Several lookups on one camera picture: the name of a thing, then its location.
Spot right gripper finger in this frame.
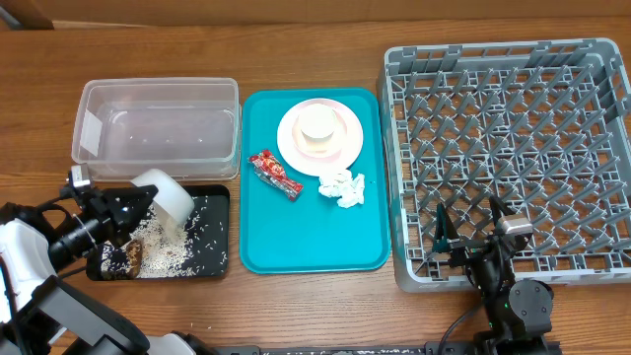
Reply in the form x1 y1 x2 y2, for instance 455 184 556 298
489 195 516 232
433 203 460 249

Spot grey bowl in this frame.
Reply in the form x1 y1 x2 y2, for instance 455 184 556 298
131 169 194 235

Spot rice and food scraps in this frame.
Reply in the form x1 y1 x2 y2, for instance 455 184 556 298
98 196 229 280

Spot white tissue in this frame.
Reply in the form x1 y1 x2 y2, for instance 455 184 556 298
318 170 365 209

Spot red snack wrapper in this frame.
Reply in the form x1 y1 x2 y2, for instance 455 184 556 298
247 149 304 201

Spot white cup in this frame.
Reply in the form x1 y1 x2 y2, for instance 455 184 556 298
298 104 337 141

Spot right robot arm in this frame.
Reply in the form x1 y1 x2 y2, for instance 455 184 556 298
432 195 561 354

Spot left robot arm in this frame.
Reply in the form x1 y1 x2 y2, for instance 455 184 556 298
1 182 215 354

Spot grey dishwasher rack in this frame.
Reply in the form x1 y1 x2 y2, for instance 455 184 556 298
378 38 630 292

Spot black plastic tray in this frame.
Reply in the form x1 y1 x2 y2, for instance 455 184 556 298
85 184 233 282

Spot clear plastic bin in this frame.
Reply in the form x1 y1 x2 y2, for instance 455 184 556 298
71 77 242 181

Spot teal serving tray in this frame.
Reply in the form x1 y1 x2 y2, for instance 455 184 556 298
240 88 390 274

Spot large pink plate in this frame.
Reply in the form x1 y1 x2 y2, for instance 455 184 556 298
277 98 364 177

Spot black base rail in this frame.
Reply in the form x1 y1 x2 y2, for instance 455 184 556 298
213 341 563 355

